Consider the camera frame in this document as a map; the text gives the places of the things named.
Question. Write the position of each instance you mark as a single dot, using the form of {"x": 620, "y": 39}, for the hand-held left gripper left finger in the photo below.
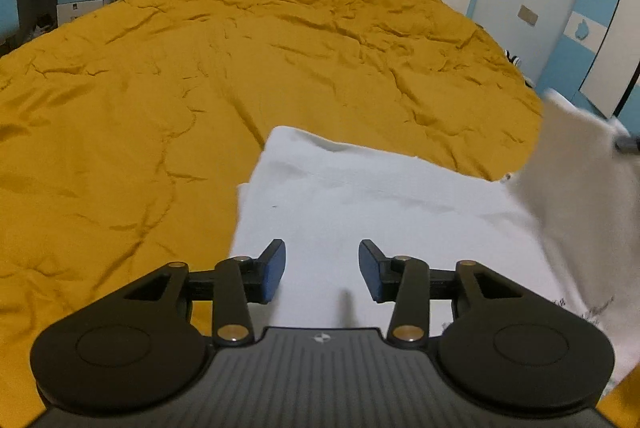
{"x": 273, "y": 270}

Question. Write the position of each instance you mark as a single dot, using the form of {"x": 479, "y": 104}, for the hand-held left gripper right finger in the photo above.
{"x": 371, "y": 270}

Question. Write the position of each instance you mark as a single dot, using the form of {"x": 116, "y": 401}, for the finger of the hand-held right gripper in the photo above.
{"x": 627, "y": 143}

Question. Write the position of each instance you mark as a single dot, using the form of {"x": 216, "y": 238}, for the white printed sweatshirt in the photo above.
{"x": 375, "y": 208}

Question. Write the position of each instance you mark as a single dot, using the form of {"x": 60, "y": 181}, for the black framed mirror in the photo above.
{"x": 617, "y": 57}

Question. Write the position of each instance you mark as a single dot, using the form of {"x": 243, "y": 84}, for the blue and white wardrobe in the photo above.
{"x": 590, "y": 22}

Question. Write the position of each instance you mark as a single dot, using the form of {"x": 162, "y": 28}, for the black and white headphones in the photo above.
{"x": 512, "y": 58}

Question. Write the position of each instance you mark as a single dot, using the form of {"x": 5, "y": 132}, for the yellow quilted bedspread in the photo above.
{"x": 150, "y": 107}

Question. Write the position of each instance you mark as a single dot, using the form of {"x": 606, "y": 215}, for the blue chair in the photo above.
{"x": 9, "y": 2}

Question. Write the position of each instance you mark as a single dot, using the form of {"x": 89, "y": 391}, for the brass wall socket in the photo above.
{"x": 528, "y": 14}

